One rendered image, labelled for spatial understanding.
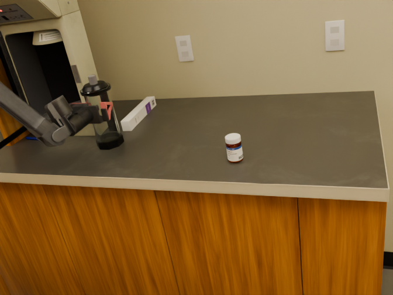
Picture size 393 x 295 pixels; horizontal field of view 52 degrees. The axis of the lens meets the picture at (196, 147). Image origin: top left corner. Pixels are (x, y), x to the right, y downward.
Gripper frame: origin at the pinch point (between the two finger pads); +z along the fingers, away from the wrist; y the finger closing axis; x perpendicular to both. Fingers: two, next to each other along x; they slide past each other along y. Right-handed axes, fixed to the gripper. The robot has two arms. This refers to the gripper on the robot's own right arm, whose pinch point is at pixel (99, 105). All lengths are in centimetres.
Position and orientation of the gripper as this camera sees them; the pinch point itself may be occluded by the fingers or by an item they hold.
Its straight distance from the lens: 150.3
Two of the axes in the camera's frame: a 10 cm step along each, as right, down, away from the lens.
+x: 1.6, 8.8, 4.4
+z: 3.2, -4.7, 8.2
